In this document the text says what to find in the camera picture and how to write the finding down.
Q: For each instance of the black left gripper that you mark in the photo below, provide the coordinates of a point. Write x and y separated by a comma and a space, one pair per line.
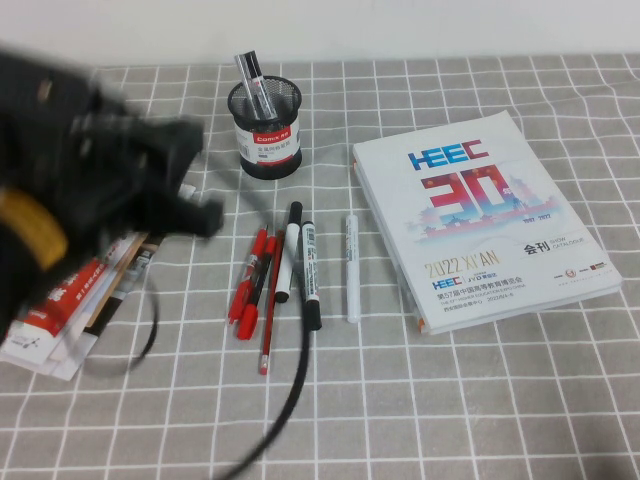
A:
125, 175

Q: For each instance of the grey pen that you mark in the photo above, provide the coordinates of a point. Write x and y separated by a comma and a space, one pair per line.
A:
240, 65

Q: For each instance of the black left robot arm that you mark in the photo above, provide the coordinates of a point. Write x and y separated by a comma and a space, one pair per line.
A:
25, 225

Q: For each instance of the black mesh pen holder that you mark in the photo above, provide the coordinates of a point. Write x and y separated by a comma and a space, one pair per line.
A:
265, 150

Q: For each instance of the red gel pen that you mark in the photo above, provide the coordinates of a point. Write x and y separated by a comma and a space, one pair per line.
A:
247, 280

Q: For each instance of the white pen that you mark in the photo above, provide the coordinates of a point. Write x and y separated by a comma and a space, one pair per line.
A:
351, 270

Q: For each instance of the white marker black caps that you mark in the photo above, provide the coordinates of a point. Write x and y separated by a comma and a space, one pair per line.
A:
287, 260

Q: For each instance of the photo cover magazine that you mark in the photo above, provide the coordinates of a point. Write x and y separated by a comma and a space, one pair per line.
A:
120, 285

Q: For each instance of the black marker white label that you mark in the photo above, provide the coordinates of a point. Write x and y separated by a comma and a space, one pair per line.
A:
310, 260

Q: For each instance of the black marker red cap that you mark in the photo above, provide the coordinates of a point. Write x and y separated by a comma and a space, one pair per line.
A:
248, 320

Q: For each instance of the red and black pencil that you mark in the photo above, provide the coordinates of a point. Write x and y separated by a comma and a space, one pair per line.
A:
267, 340

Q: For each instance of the red and white book stack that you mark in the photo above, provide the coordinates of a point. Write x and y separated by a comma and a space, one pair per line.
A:
75, 330

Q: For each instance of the white paper folder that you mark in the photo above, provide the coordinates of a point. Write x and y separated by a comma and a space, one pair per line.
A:
65, 367

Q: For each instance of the white AgileX brochure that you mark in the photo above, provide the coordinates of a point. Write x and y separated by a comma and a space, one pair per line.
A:
25, 342

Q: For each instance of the HEEC white catalogue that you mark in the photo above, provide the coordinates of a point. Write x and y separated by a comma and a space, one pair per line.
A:
475, 225

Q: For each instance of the grey checked tablecloth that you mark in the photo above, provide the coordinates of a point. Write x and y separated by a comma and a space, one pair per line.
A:
450, 400

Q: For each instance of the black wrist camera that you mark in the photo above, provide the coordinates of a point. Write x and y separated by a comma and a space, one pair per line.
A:
50, 85

